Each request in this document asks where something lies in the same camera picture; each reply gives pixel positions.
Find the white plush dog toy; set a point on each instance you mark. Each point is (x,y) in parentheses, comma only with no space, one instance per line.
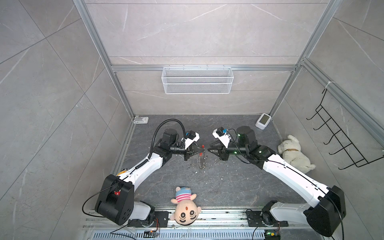
(290,150)

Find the metal keyring holder red handle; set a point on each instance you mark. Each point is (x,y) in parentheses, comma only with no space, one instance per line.
(202,159)

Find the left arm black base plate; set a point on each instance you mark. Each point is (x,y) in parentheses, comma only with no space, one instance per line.
(155,219)

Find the white digital clock device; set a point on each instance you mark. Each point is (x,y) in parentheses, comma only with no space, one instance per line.
(263,121)

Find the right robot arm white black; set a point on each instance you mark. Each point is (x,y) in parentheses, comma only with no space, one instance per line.
(324,208)

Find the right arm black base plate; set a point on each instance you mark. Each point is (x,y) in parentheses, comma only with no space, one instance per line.
(263,219)

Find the wrist white camera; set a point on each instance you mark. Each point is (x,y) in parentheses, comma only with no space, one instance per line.
(222,135)
(190,138)

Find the plush doll striped hat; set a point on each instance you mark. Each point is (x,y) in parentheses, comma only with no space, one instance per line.
(186,212)

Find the white wall socket box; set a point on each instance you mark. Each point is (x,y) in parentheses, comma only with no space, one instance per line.
(141,120)

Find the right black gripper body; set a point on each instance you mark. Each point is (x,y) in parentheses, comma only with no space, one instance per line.
(224,152)

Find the white wire mesh basket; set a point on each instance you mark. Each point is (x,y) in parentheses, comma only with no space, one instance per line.
(197,80)

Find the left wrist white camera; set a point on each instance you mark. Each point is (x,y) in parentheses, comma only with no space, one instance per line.
(190,138)

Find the black wire hook rack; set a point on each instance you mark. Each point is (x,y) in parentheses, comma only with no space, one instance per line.
(346,145)

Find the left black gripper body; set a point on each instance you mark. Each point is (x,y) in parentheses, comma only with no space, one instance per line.
(188,153)

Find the yellow red plush toy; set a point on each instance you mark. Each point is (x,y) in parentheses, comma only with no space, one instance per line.
(122,172)

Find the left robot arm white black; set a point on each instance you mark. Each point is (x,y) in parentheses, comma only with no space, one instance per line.
(116,201)

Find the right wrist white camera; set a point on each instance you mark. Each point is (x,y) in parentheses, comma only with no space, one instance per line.
(222,135)

